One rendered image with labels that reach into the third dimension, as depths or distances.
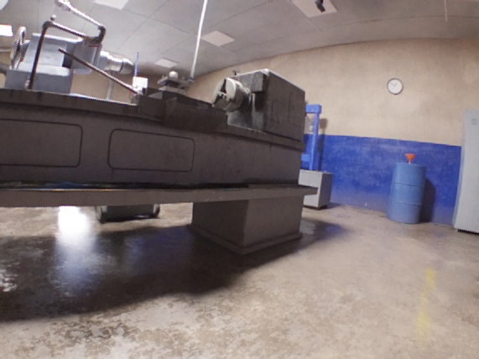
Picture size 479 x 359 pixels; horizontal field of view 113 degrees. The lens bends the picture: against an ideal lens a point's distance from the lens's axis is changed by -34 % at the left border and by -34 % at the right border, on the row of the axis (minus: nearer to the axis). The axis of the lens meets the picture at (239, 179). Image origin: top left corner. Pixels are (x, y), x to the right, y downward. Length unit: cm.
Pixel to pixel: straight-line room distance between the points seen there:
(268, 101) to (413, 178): 272
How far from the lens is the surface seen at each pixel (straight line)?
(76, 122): 111
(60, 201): 96
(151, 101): 117
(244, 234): 164
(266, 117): 177
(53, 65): 129
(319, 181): 365
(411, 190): 391
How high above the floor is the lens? 63
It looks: 5 degrees down
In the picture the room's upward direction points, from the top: 6 degrees clockwise
